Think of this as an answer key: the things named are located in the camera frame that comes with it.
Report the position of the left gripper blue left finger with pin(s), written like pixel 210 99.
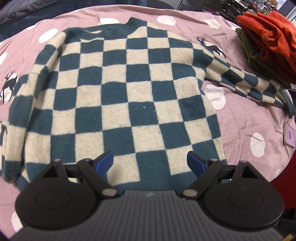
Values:
pixel 103 163

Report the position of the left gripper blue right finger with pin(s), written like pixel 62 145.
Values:
pixel 197 164

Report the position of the teal cream checkered sweater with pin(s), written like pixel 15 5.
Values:
pixel 132 89

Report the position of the pink polka dot bedsheet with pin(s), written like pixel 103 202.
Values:
pixel 250 130

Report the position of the smartphone with pink case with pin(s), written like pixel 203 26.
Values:
pixel 288 135

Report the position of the olive green folded garment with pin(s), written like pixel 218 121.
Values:
pixel 259 60

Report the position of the orange folded garment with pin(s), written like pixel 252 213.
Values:
pixel 274 35

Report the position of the grey blue massage bed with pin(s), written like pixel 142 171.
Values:
pixel 19 15

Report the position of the black wire shelf rack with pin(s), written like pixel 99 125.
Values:
pixel 229 9

